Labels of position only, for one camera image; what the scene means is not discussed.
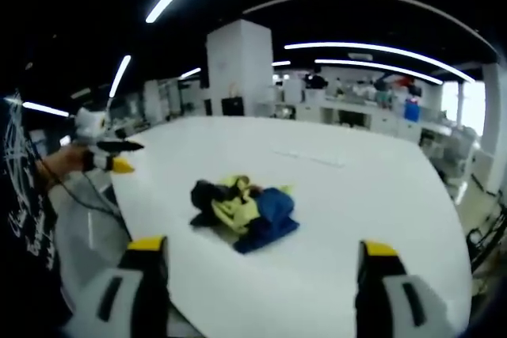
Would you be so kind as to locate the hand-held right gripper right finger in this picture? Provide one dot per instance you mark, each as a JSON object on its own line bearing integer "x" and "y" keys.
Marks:
{"x": 396, "y": 302}

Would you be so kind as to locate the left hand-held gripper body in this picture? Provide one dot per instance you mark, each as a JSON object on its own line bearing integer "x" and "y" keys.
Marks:
{"x": 90, "y": 124}

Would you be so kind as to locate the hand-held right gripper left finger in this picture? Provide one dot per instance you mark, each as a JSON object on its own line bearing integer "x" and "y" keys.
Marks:
{"x": 119, "y": 298}

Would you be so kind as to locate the pile of clothes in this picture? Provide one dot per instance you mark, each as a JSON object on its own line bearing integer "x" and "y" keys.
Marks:
{"x": 245, "y": 211}

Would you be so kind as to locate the person's left hand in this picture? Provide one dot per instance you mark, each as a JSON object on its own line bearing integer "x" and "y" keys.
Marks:
{"x": 75, "y": 160}

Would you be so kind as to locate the person in black shirt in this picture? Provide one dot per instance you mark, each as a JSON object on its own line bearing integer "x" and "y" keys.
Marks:
{"x": 24, "y": 203}

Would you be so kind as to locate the short ceiling light strip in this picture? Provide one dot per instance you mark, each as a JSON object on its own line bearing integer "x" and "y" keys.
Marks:
{"x": 191, "y": 73}

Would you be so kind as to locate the black box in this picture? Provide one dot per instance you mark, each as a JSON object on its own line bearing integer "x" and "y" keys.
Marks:
{"x": 233, "y": 107}

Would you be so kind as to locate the white square pillar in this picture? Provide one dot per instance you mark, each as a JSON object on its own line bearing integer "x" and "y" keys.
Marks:
{"x": 239, "y": 65}

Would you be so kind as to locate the white counter unit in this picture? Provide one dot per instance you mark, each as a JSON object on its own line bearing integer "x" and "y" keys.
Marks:
{"x": 356, "y": 114}

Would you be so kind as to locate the blue container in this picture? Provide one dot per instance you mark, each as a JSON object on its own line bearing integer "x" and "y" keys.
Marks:
{"x": 412, "y": 110}

